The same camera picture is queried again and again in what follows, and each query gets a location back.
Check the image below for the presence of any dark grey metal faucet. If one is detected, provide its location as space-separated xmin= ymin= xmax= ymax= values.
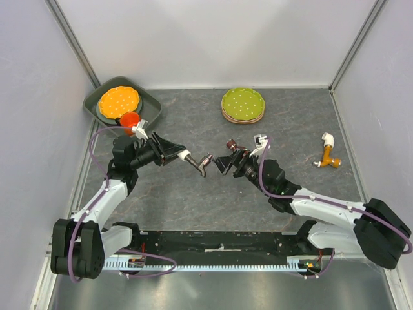
xmin=185 ymin=154 xmax=213 ymax=178

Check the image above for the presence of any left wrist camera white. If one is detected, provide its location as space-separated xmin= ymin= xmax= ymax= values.
xmin=131 ymin=119 xmax=148 ymax=140

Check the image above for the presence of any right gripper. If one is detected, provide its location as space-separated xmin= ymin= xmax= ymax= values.
xmin=211 ymin=148 xmax=270 ymax=196

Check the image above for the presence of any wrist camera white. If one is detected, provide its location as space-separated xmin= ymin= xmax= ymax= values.
xmin=250 ymin=134 xmax=268 ymax=157
xmin=131 ymin=119 xmax=148 ymax=140

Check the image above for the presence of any maroon faucet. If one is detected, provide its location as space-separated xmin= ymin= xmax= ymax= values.
xmin=226 ymin=139 xmax=250 ymax=158

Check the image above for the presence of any green polka dot plate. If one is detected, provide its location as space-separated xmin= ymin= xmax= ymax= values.
xmin=221 ymin=87 xmax=265 ymax=110

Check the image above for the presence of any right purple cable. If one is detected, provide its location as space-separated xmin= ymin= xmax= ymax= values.
xmin=257 ymin=137 xmax=413 ymax=280

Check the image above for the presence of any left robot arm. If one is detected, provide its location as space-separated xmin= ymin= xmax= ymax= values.
xmin=50 ymin=133 xmax=190 ymax=282

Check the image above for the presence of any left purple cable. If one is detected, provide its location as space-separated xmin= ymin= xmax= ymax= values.
xmin=68 ymin=125 xmax=177 ymax=282

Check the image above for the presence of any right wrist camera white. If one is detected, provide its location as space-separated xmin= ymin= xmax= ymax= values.
xmin=250 ymin=134 xmax=268 ymax=157

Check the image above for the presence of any grey-green plate under orange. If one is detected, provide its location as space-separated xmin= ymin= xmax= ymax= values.
xmin=96 ymin=94 xmax=142 ymax=125

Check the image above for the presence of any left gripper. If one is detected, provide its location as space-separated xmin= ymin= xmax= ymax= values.
xmin=130 ymin=131 xmax=186 ymax=169

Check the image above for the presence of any dark green square tray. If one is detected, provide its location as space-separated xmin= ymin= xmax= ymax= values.
xmin=83 ymin=76 xmax=162 ymax=130

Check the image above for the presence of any white pvc elbow fitting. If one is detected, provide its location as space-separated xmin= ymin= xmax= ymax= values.
xmin=178 ymin=149 xmax=191 ymax=161

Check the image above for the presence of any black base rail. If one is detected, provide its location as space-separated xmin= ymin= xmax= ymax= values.
xmin=138 ymin=230 xmax=310 ymax=267

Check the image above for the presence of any orange mug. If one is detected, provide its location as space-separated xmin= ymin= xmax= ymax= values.
xmin=115 ymin=112 xmax=141 ymax=136

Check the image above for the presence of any purple cable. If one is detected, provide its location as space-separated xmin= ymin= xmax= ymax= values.
xmin=68 ymin=125 xmax=177 ymax=282
xmin=257 ymin=137 xmax=413 ymax=280

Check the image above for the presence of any orange faucet with white elbow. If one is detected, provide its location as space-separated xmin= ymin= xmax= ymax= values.
xmin=312 ymin=132 xmax=341 ymax=168

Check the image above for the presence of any orange polka dot plate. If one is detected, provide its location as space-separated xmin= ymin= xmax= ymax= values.
xmin=97 ymin=86 xmax=141 ymax=119

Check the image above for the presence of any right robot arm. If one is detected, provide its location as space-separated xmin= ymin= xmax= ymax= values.
xmin=213 ymin=150 xmax=412 ymax=269

